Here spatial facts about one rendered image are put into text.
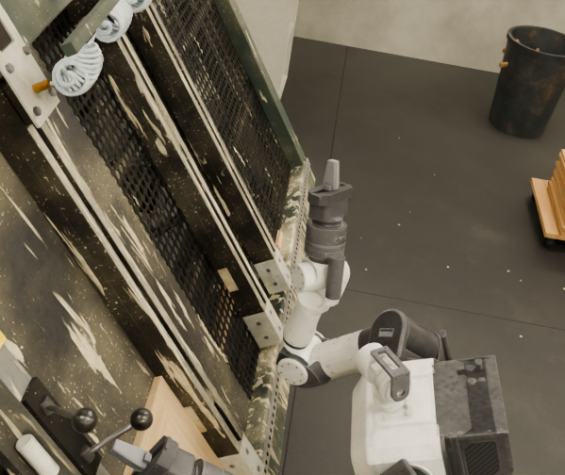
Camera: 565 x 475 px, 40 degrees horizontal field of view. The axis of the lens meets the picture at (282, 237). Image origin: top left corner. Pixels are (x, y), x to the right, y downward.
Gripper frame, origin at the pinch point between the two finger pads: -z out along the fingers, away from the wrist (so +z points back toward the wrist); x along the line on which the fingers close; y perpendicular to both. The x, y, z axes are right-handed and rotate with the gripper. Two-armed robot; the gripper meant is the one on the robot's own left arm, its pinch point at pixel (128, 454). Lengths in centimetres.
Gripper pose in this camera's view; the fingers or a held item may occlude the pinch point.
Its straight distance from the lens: 128.1
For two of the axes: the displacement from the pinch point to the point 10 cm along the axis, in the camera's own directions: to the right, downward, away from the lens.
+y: 1.0, -5.8, 8.1
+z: 8.2, 5.1, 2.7
